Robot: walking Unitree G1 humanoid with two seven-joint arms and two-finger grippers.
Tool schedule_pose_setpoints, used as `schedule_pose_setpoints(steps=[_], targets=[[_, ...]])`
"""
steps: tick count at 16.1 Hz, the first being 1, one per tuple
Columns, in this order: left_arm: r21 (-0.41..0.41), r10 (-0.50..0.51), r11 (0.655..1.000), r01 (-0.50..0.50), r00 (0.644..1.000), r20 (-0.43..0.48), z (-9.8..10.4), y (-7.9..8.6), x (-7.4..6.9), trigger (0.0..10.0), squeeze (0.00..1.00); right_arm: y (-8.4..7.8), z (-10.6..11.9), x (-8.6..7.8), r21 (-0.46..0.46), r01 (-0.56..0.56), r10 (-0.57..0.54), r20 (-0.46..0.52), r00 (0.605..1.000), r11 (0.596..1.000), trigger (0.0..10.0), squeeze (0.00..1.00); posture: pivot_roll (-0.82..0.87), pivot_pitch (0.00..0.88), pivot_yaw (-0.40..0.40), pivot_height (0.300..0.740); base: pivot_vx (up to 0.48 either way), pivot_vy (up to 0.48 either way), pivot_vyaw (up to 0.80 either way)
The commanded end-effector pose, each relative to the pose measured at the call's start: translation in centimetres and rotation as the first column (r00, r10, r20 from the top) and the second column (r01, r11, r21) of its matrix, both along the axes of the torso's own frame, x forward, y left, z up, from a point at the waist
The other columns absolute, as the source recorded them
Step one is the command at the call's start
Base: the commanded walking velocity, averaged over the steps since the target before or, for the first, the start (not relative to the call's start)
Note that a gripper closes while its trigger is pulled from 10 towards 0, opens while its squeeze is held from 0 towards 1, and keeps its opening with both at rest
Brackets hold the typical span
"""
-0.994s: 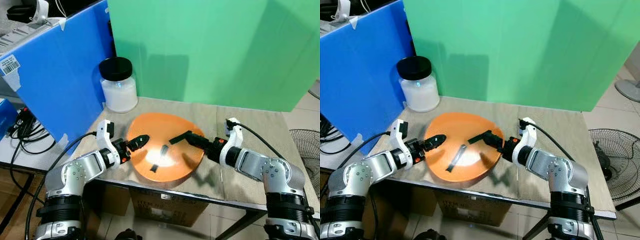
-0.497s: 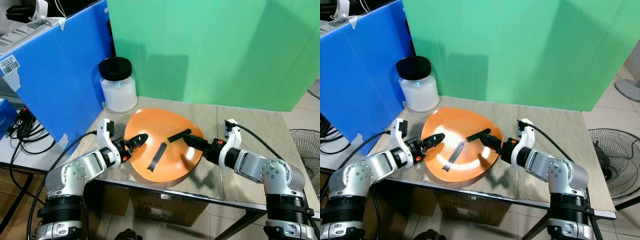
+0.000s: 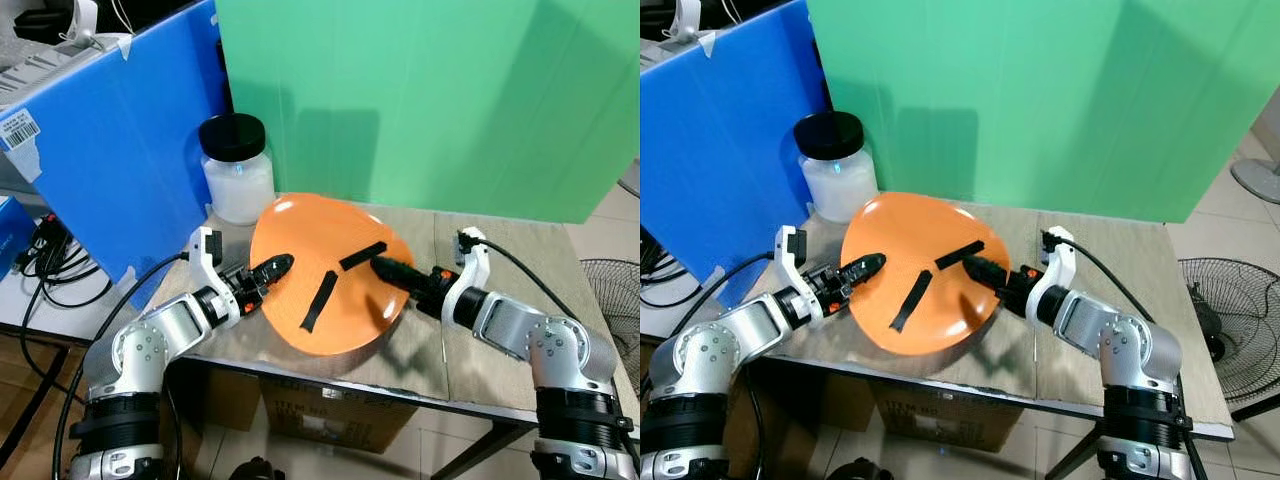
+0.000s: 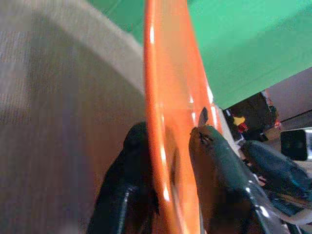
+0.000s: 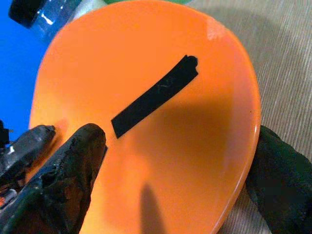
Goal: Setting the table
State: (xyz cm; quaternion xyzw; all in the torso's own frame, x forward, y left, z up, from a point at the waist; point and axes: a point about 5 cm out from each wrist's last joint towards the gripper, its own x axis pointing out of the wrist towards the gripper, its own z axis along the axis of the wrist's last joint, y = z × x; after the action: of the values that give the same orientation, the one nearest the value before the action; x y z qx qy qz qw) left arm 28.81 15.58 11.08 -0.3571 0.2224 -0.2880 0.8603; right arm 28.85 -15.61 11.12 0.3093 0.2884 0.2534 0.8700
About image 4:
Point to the dark cluttered shelf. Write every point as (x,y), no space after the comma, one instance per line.
(256,114)

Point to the orange glossy plate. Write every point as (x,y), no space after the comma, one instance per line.
(170,85)

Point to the yellow and red toy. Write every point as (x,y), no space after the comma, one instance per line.
(239,123)

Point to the beige woven fabric chair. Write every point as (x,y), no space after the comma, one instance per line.
(61,109)

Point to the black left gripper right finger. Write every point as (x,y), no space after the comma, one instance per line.
(219,165)

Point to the black square box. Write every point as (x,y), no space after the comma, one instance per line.
(293,145)

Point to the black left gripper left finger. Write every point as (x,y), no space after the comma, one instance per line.
(122,195)

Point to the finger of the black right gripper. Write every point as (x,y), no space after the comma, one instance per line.
(275,168)

